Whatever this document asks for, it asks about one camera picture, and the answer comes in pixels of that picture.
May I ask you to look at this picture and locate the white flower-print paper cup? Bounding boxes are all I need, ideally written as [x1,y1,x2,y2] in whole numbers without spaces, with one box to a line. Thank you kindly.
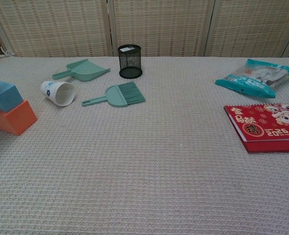
[41,80,76,107]

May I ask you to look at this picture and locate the blue cube block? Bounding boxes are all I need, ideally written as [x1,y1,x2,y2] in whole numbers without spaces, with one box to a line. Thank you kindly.
[0,81,23,113]

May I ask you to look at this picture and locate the orange cube block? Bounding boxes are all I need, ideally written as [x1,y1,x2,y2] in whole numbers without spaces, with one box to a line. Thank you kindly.
[0,99,38,137]

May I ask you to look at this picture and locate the green plastic hand brush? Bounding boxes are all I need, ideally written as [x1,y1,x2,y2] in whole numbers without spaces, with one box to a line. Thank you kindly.
[81,81,146,108]

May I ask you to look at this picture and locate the black mesh pen holder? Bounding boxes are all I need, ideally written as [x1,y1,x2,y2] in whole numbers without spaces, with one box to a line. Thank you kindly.
[117,44,143,79]

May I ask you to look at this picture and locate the beige woven tablecloth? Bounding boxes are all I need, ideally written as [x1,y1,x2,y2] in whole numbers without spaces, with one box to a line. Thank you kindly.
[0,56,289,235]

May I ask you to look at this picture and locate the green plastic dustpan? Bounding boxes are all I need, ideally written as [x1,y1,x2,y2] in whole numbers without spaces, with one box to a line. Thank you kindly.
[52,58,111,82]

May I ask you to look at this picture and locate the bamboo folding screen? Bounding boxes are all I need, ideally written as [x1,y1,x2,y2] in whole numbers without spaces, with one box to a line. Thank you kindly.
[0,0,289,58]

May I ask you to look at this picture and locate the teal snack bag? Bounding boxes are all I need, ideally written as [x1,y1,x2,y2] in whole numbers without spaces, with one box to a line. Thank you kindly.
[215,58,289,99]

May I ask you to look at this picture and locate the red 2026 desk calendar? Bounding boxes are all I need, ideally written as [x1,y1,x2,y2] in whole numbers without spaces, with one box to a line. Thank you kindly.
[223,101,289,154]

